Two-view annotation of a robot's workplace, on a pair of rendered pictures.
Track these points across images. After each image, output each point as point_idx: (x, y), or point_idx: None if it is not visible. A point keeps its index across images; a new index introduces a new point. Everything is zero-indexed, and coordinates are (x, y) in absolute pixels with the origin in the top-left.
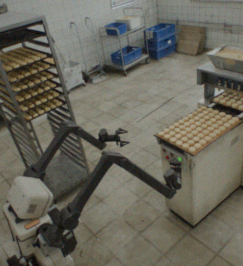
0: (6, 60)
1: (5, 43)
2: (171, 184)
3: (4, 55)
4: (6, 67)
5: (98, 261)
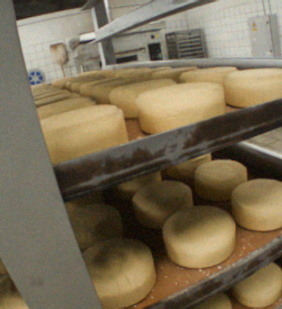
0: (72, 82)
1: (43, 0)
2: None
3: (49, 100)
4: (93, 72)
5: None
